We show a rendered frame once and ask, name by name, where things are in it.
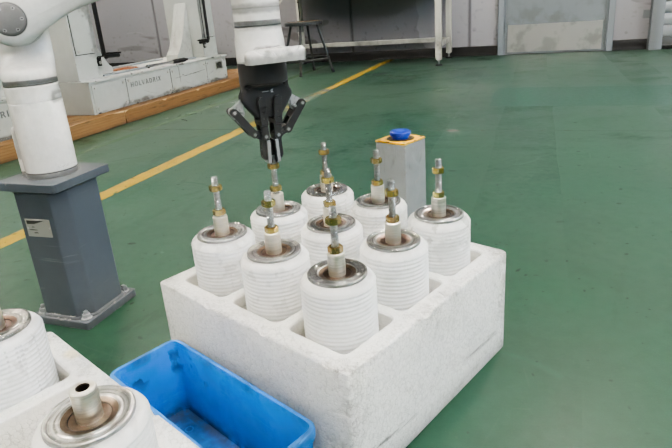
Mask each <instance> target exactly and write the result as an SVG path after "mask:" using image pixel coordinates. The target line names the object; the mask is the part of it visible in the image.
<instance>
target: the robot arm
mask: <svg viewBox="0 0 672 448"><path fill-rule="evenodd" d="M96 1H99V0H0V79H1V83H2V86H3V90H4V93H5V97H6V101H7V104H8V108H9V112H10V116H11V119H12V123H13V127H12V128H11V134H12V138H13V141H14V145H15V149H16V153H17V156H18V160H19V164H20V167H21V171H22V175H23V177H27V178H28V179H31V180H43V179H51V178H57V177H61V176H65V175H68V174H71V173H74V172H76V171H77V170H78V169H79V167H78V163H77V159H76V154H75V150H74V145H73V141H72V137H71V133H70V128H69V124H68V120H67V116H66V111H65V107H64V103H63V98H62V94H61V90H60V86H59V82H58V77H57V72H56V62H55V57H54V53H53V48H52V43H51V39H50V34H49V29H48V28H49V27H50V26H51V25H53V24H54V23H55V22H57V21H58V20H60V19H61V18H63V17H64V16H66V15H67V14H69V13H70V12H72V11H74V10H76V9H78V8H80V7H83V6H85V5H88V4H91V3H94V2H96ZM231 7H232V14H233V22H234V27H235V28H234V32H235V37H234V42H235V52H236V60H237V68H238V76H239V83H240V92H239V95H238V99H239V101H238V102H237V103H236V104H235V105H234V106H233V107H228V108H227V110H226V113H227V114H228V115H229V116H230V117H231V118H232V119H233V120H234V121H235V122H236V123H237V124H238V125H239V127H240V128H241V129H242V130H243V131H244V132H245V133H246V134H247V135H248V136H251V137H252V138H254V139H256V138H257V139H259V142H260V153H261V157H262V158H263V159H264V160H265V162H267V163H273V156H272V155H275V160H276V162H279V161H281V157H283V146H282V139H281V138H282V136H283V135H284V134H285V133H289V132H291V131H292V129H293V127H294V125H295V123H296V121H297V119H298V117H299V115H300V114H301V112H302V110H303V108H304V106H305V104H306V101H305V100H304V99H302V98H298V97H297V96H295V95H293V94H292V90H291V88H290V87H289V85H288V74H287V64H286V62H287V61H296V60H303V59H306V54H305V48H304V47H303V46H302V45H296V46H285V43H284V37H283V33H282V28H281V19H280V9H279V0H231ZM288 101H289V103H288ZM287 103H288V106H289V109H288V111H287V113H286V115H285V117H284V118H283V120H282V113H283V111H284V109H285V107H286V105H287ZM243 106H244V107H245V108H246V109H247V110H248V112H249V113H250V114H251V115H252V116H253V117H254V122H255V124H256V128H257V130H255V129H254V128H253V126H252V125H251V124H250V123H249V122H248V121H247V120H246V119H245V118H244V117H243V116H244V115H245V112H244V110H243ZM268 125H269V128H270V134H271V138H270V134H269V128H268ZM269 138H270V140H269Z"/></svg>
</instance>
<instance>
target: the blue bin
mask: <svg viewBox="0 0 672 448"><path fill-rule="evenodd" d="M110 378H111V379H113V380H114V381H115V382H117V383H118V384H119V385H120V386H123V387H128V388H132V389H134V390H136V391H138V392H139V393H141V394H142V395H144V396H145V397H146V399H147V400H148V402H149V404H150V409H151V410H152V412H153V414H154V415H155V416H156V415H159V416H160V417H161V418H163V419H164V420H165V421H166V422H168V423H169V424H170V425H172V426H173V427H174V428H175V429H177V430H178V431H179V432H181V433H182V434H183V435H184V436H186V437H187V438H188V439H189V440H191V441H192V442H193V443H194V444H196V445H197V446H198V447H200V448H313V442H314V440H315V436H316V431H315V425H314V423H313V422H312V421H311V420H309V419H308V418H306V417H304V416H303V415H301V414H299V413H298V412H296V411H295V410H293V409H291V408H290V407H288V406H286V405H285V404H283V403H281V402H280V401H278V400H277V399H275V398H273V397H272V396H270V395H268V394H267V393H265V392H264V391H262V390H260V389H259V388H257V387H255V386H254V385H252V384H251V383H249V382H247V381H246V380H244V379H242V378H241V377H239V376H237V375H236V374H234V373H233V372H231V371H229V370H228V369H226V368H224V367H223V366H221V365H220V364H218V363H216V362H215V361H213V360H211V359H210V358H208V357H207V356H205V355H203V354H202V353H200V352H198V351H197V350H195V349H193V348H192V347H190V346H189V345H187V344H185V343H184V342H182V341H180V340H170V341H168V342H165V343H164V344H162V345H160V346H158V347H156V348H154V349H152V350H150V351H149V352H147V353H145V354H143V355H141V356H139V357H137V358H135V359H134V360H132V361H130V362H128V363H126V364H124V365H122V366H120V367H118V368H117V369H115V370H114V371H113V372H112V373H111V374H110Z"/></svg>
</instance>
